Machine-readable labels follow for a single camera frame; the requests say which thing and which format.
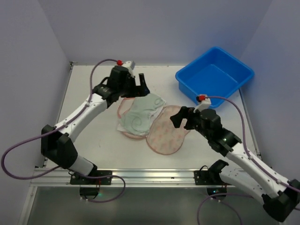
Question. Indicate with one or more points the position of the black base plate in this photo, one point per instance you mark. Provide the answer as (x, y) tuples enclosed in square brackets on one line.
[(210, 175), (96, 177)]

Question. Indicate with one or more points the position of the aluminium mounting rail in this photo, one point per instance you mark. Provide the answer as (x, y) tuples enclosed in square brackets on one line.
[(134, 178)]

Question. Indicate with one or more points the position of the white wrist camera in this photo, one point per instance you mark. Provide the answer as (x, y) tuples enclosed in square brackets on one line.
[(204, 103), (130, 65)]

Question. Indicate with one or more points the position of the white pale green bra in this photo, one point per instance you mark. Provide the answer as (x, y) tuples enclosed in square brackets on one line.
[(138, 119)]

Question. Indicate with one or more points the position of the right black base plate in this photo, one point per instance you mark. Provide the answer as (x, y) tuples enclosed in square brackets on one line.
[(210, 175)]

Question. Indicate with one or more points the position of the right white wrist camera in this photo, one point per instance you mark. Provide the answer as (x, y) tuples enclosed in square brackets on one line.
[(204, 103)]

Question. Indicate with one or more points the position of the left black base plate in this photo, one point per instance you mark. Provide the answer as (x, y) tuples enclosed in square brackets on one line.
[(96, 177)]

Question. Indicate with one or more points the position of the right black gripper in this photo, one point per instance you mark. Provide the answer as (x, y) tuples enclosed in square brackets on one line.
[(189, 118)]

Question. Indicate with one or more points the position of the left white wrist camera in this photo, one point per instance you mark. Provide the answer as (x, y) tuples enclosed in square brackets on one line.
[(130, 65)]

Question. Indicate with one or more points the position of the blue plastic bin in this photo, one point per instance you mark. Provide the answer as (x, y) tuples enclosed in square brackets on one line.
[(215, 73)]

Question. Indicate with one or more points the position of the floral peach laundry bag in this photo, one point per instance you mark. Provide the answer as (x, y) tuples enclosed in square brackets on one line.
[(162, 138)]

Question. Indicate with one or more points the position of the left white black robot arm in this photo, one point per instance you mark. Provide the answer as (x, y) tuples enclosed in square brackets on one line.
[(57, 142)]

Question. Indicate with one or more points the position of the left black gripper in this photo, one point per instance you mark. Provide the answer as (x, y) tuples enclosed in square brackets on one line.
[(135, 85)]

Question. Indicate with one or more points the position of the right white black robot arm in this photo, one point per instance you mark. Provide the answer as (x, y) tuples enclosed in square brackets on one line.
[(278, 195)]

